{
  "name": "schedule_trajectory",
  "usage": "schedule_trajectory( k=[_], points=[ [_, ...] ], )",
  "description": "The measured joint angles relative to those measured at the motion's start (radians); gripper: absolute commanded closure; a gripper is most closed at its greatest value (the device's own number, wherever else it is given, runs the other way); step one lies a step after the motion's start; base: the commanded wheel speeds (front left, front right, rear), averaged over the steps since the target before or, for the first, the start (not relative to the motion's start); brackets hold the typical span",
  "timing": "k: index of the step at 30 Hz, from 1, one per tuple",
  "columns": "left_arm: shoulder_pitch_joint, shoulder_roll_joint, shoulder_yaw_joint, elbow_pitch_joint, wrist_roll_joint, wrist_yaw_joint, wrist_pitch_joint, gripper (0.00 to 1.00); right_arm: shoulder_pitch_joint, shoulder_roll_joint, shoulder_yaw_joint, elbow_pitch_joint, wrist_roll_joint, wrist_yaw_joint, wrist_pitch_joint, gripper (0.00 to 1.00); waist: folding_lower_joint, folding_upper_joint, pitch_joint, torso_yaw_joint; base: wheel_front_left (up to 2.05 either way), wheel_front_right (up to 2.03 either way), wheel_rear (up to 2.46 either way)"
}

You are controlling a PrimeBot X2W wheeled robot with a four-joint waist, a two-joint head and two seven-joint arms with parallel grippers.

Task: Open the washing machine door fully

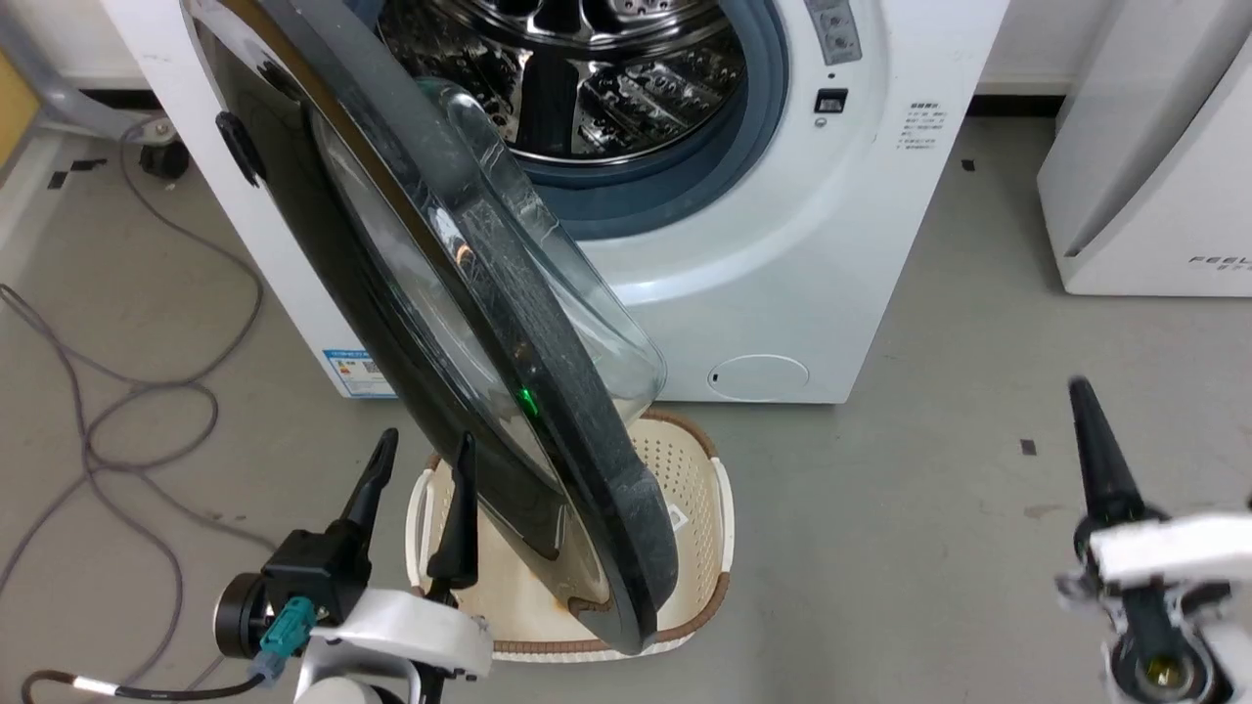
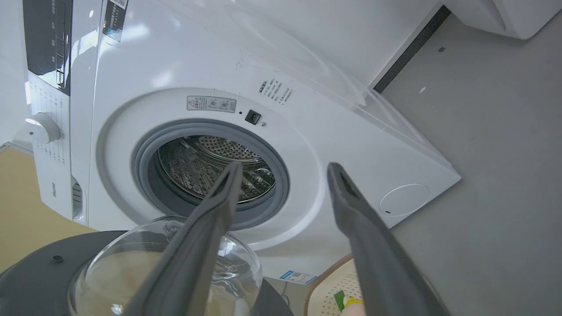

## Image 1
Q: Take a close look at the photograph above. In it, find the black caster wheel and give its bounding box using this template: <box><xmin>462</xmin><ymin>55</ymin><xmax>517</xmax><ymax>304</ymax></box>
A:
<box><xmin>137</xmin><ymin>137</ymin><xmax>192</xmax><ymax>183</ymax></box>

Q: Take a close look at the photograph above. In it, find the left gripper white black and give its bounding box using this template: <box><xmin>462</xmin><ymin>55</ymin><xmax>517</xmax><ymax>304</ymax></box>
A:
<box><xmin>214</xmin><ymin>427</ymin><xmax>494</xmax><ymax>704</ymax></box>

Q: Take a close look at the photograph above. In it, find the black round glass washer door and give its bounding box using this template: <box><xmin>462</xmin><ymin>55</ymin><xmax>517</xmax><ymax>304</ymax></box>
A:
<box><xmin>181</xmin><ymin>0</ymin><xmax>682</xmax><ymax>657</ymax></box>

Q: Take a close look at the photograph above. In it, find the white front-load washing machine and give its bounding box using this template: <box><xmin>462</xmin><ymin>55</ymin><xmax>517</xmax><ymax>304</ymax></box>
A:
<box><xmin>98</xmin><ymin>0</ymin><xmax>1013</xmax><ymax>405</ymax></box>

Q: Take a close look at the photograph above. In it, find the thin black cable white tag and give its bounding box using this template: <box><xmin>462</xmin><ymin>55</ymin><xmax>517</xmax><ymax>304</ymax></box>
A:
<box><xmin>21</xmin><ymin>669</ymin><xmax>271</xmax><ymax>704</ymax></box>

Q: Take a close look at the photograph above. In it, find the grey floor cable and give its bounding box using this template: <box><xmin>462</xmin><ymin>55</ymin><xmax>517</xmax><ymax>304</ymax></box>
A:
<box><xmin>0</xmin><ymin>115</ymin><xmax>266</xmax><ymax>690</ymax></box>

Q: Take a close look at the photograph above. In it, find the white appliance with grey lettering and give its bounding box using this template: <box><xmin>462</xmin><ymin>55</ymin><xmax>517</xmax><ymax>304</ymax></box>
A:
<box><xmin>1036</xmin><ymin>0</ymin><xmax>1252</xmax><ymax>298</ymax></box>

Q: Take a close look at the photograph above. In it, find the grey metal frame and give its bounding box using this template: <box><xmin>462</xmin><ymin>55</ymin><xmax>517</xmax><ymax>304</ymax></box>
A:
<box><xmin>0</xmin><ymin>0</ymin><xmax>162</xmax><ymax>140</ymax></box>

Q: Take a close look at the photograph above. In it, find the cream perforated laundry basket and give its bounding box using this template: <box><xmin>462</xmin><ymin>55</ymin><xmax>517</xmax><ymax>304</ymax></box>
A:
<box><xmin>405</xmin><ymin>409</ymin><xmax>737</xmax><ymax>665</ymax></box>

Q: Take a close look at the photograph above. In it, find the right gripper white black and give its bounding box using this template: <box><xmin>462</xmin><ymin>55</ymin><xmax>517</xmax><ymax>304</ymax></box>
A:
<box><xmin>1055</xmin><ymin>376</ymin><xmax>1252</xmax><ymax>704</ymax></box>

